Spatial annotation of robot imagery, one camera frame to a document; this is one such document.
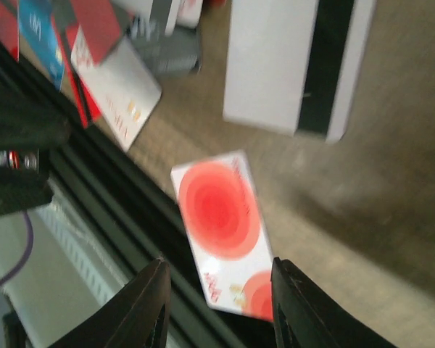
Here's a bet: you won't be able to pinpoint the blue card bottom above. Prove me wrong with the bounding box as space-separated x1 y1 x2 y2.
18 0 65 91

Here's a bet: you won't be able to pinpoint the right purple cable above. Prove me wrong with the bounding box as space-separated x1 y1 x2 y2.
0 210 36 294

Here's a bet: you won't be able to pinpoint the light blue slotted rail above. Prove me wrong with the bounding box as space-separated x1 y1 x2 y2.
36 180 129 305

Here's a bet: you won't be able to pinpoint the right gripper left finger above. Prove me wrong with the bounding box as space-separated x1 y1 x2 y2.
63 259 171 348

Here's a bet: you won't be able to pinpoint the black aluminium frame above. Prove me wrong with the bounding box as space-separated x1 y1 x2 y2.
0 43 251 347

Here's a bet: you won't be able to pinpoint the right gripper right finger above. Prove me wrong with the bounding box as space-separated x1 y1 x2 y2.
271 257 394 348

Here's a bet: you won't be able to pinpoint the white card bottom centre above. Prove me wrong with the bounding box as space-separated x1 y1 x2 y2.
71 28 162 152

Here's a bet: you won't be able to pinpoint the white card red circle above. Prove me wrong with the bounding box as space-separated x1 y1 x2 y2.
171 150 273 321

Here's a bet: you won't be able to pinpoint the red card in pile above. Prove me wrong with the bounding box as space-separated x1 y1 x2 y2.
70 0 131 64

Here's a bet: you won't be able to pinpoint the white magnetic stripe card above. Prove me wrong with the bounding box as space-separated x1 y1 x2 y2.
223 1 376 142

